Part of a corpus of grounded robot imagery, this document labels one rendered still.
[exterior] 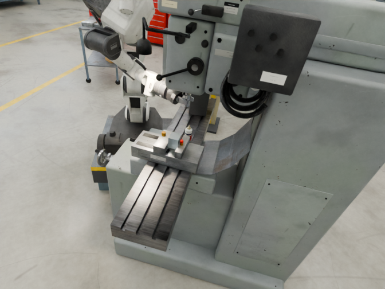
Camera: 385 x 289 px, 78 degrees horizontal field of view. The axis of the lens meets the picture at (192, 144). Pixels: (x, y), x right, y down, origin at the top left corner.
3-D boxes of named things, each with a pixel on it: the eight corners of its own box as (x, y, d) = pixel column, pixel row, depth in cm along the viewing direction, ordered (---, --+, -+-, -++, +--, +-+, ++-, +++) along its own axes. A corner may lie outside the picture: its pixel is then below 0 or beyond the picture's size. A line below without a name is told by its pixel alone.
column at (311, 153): (208, 273, 176) (282, 66, 80) (217, 221, 213) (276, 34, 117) (277, 294, 170) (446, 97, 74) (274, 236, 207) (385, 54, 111)
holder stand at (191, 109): (188, 114, 163) (191, 87, 151) (189, 99, 180) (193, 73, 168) (205, 116, 164) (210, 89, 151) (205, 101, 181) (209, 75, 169)
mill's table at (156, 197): (111, 235, 97) (109, 224, 92) (187, 101, 194) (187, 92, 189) (165, 252, 94) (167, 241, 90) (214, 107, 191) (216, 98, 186)
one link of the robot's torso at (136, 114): (126, 112, 217) (121, 70, 177) (149, 113, 220) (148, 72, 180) (125, 126, 208) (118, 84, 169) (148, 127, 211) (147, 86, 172)
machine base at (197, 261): (114, 254, 179) (112, 239, 167) (145, 194, 226) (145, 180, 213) (275, 303, 166) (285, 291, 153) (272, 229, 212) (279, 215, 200)
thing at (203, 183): (129, 174, 141) (128, 159, 133) (150, 140, 168) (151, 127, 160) (212, 196, 135) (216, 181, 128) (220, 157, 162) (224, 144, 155)
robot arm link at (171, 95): (173, 93, 117) (155, 84, 121) (172, 109, 123) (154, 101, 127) (188, 85, 125) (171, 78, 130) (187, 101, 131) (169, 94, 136)
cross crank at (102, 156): (93, 167, 163) (90, 154, 156) (102, 156, 172) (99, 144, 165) (114, 173, 161) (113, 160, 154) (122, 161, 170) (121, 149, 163)
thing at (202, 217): (112, 223, 180) (102, 165, 144) (130, 191, 205) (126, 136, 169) (216, 253, 171) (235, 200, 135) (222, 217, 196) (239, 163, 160)
